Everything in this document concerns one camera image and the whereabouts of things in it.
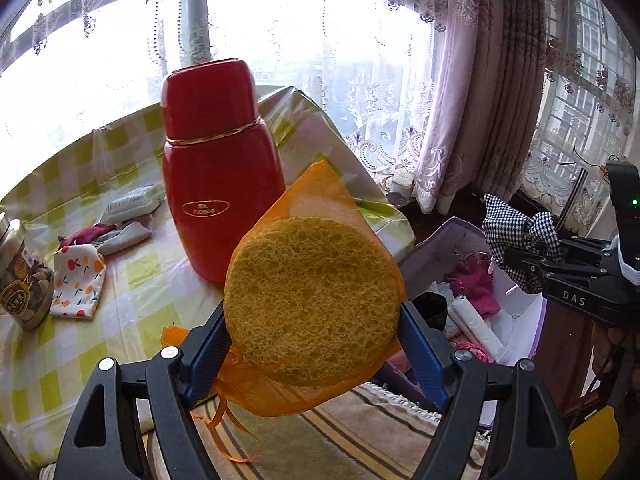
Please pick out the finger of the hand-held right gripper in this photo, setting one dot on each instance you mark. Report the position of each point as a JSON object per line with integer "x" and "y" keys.
{"x": 590, "y": 248}
{"x": 527, "y": 270}

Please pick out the grey cloth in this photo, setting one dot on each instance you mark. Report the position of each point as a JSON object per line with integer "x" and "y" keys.
{"x": 125, "y": 237}

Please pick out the yellow plastic object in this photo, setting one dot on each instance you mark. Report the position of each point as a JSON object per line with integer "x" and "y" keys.
{"x": 595, "y": 440}

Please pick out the striped rug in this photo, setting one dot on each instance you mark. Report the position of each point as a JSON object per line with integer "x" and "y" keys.
{"x": 340, "y": 435}

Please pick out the fruit print white pouch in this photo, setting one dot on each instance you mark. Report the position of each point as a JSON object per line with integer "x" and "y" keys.
{"x": 77, "y": 280}

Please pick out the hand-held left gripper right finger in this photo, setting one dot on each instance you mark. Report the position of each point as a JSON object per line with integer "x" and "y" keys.
{"x": 425, "y": 360}

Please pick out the purple storage box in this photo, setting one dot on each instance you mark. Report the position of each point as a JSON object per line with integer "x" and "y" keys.
{"x": 450, "y": 240}

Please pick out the mauve heavy curtain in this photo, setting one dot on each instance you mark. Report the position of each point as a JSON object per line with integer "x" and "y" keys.
{"x": 500, "y": 85}

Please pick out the green white checkered tablecloth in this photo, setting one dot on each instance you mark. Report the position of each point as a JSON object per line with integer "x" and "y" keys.
{"x": 125, "y": 340}

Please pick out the red thermos flask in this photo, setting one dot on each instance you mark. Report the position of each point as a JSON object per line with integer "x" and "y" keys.
{"x": 215, "y": 170}

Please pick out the black white houndstooth cloth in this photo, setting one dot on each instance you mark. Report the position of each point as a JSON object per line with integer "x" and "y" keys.
{"x": 510, "y": 225}

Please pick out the pale green folded cloth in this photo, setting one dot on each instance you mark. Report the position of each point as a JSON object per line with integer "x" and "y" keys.
{"x": 132, "y": 202}

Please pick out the magenta towel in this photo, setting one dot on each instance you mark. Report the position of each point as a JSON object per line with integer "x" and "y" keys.
{"x": 472, "y": 285}

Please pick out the yellow sponge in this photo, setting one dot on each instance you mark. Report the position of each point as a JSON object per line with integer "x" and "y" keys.
{"x": 310, "y": 300}

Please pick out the grey window frame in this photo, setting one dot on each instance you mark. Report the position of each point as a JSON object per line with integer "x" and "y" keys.
{"x": 195, "y": 25}

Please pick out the black scrunchie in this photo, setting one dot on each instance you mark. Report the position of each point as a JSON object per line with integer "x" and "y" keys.
{"x": 432, "y": 310}

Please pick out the sheer lace curtain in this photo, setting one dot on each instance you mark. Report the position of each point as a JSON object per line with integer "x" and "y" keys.
{"x": 575, "y": 110}
{"x": 350, "y": 110}

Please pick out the glass jar with metal lid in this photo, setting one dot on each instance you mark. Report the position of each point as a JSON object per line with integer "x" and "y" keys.
{"x": 25, "y": 285}

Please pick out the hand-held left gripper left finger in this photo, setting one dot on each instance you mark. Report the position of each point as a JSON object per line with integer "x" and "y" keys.
{"x": 205, "y": 360}

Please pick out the pink cloth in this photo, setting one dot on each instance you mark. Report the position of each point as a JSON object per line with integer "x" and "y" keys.
{"x": 472, "y": 352}

